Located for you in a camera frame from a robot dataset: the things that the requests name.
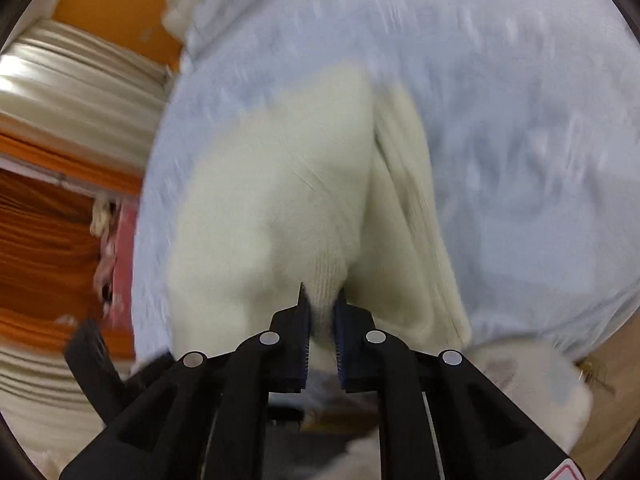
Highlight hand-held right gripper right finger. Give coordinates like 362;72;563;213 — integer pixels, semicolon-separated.
334;290;587;480

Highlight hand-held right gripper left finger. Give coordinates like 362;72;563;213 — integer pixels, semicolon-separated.
59;282;312;480

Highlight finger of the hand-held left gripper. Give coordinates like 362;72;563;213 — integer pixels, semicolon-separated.
64;320;174;426

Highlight cream knit cardigan red buttons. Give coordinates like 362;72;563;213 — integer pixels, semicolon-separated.
167;62;473;376

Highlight pink patterned rug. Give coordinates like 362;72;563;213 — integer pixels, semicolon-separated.
100;204;139;332

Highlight orange curtain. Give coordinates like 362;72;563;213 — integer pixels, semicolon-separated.
0;130;146;358

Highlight pile of pale cloth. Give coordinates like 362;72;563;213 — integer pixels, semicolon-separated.
90;195;121;237

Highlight white fluffy cloth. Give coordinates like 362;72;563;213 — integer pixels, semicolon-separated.
469;344;594;453

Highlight bed with butterfly print sheet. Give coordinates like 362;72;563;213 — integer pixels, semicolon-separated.
132;0;640;361

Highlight cream curtain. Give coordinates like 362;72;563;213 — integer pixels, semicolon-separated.
0;19;170;173

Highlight beige padded headboard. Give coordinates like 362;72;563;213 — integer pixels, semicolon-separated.
162;0;301;58

